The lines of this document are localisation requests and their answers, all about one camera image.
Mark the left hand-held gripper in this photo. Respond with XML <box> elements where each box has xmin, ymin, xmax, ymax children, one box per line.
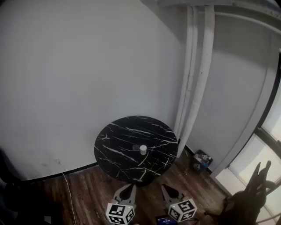
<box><xmin>106</xmin><ymin>183</ymin><xmax>138</xmax><ymax>225</ymax></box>

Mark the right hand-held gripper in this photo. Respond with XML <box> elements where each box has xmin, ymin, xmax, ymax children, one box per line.
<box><xmin>161</xmin><ymin>184</ymin><xmax>198</xmax><ymax>223</ymax></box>

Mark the black storage box with items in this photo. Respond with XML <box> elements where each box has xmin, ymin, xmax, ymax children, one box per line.
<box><xmin>192</xmin><ymin>149</ymin><xmax>214</xmax><ymax>174</ymax></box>

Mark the black office chair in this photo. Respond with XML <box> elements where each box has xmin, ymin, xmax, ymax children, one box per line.
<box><xmin>203</xmin><ymin>160</ymin><xmax>278</xmax><ymax>225</ymax></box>

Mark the black swivel chair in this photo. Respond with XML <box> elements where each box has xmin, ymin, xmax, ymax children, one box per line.
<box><xmin>0</xmin><ymin>147</ymin><xmax>66</xmax><ymax>225</ymax></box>

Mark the thick white insulated pipe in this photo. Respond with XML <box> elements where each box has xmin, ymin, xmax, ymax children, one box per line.
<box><xmin>177</xmin><ymin>5</ymin><xmax>215</xmax><ymax>159</ymax></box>

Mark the white horizontal ceiling pipe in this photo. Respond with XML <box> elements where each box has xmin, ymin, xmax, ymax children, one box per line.
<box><xmin>214</xmin><ymin>10</ymin><xmax>281</xmax><ymax>36</ymax></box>

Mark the white power cable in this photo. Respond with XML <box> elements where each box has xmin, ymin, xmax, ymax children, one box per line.
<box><xmin>54</xmin><ymin>158</ymin><xmax>77</xmax><ymax>225</ymax></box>

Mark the window with dark frame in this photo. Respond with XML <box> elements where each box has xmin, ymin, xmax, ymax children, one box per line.
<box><xmin>215</xmin><ymin>47</ymin><xmax>281</xmax><ymax>222</ymax></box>

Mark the thin white wall pipe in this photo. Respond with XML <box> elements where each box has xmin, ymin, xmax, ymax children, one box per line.
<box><xmin>174</xmin><ymin>5</ymin><xmax>194</xmax><ymax>132</ymax></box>
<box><xmin>179</xmin><ymin>6</ymin><xmax>199</xmax><ymax>134</ymax></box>

